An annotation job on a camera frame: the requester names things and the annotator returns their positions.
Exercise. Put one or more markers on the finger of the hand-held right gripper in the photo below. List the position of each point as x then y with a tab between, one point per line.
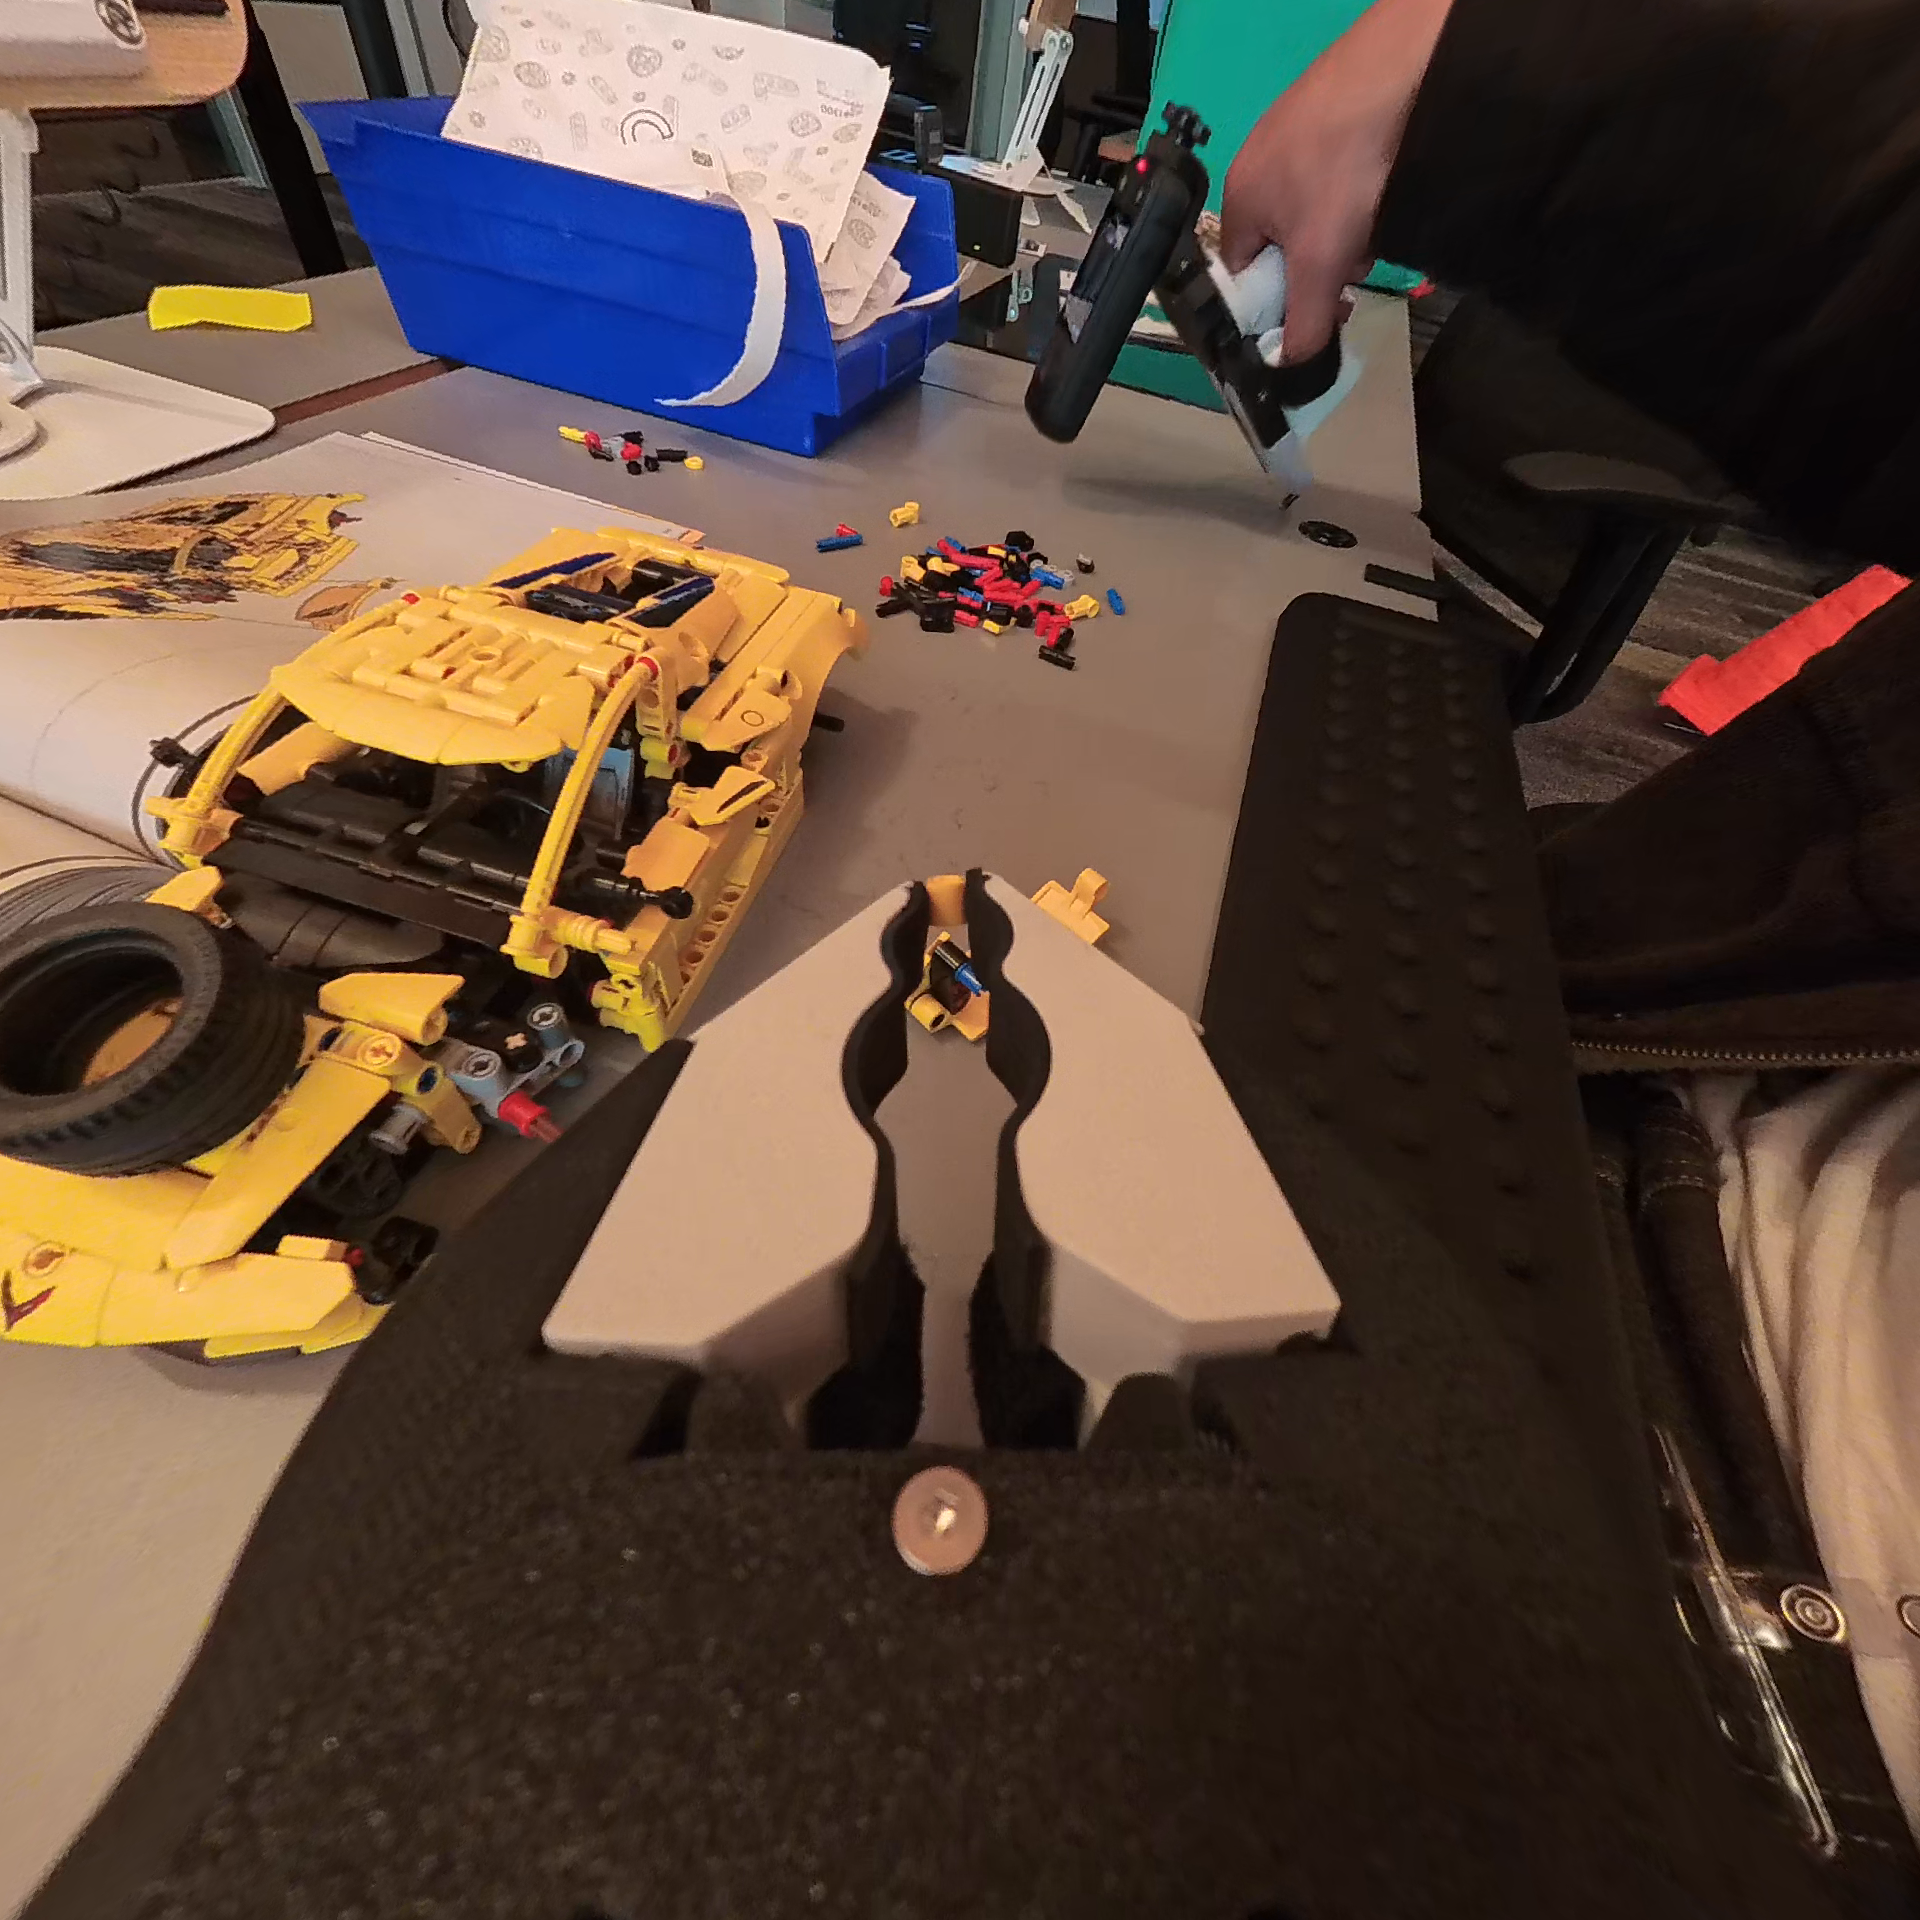
1262	406

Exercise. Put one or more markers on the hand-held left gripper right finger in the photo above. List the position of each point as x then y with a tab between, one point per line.
1170	1201

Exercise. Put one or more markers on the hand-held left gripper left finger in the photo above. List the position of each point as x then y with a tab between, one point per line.
720	1201

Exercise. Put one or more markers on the yellow toy bracket piece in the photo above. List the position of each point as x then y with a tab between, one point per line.
1076	908

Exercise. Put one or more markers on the yellow curved fender piece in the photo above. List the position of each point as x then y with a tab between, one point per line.
946	990

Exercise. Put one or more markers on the yellow toy brick car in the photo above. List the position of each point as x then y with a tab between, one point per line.
494	662

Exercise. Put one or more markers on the person's right forearm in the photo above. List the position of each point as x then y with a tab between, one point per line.
1650	227

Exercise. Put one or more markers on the small black desk object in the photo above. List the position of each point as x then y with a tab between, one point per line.
973	216

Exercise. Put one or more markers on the grey desk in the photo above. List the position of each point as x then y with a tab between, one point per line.
973	748

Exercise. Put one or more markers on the person's right hand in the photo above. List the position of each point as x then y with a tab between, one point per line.
1320	182

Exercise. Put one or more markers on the small black round toy part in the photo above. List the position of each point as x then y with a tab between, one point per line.
1327	533

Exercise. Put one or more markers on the small black toy beam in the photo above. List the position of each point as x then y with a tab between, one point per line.
1401	577

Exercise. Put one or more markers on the green plastic bin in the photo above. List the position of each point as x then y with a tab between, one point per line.
1276	59

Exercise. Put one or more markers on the pile of red black bricks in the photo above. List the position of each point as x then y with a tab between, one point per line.
990	585

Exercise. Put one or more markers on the black office chair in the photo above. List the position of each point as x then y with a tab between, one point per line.
1590	496

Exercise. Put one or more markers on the white plastic strip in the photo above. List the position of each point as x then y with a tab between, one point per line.
760	314

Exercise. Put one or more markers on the white printed bag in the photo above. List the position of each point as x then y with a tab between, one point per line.
662	107

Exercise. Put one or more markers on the small cluster of toy pins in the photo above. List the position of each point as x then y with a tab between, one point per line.
630	452

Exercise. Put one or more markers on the blue plastic bin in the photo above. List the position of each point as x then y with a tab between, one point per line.
568	287

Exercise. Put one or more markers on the black toy tyre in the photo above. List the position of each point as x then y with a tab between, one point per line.
134	1037

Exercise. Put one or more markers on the black zip garment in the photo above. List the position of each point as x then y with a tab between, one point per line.
1725	898

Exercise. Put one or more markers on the light grey top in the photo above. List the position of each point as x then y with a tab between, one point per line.
1845	1350

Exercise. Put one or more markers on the open instruction booklet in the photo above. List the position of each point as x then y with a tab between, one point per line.
90	707

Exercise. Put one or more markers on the yellow sticky note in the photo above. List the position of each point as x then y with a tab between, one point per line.
226	308

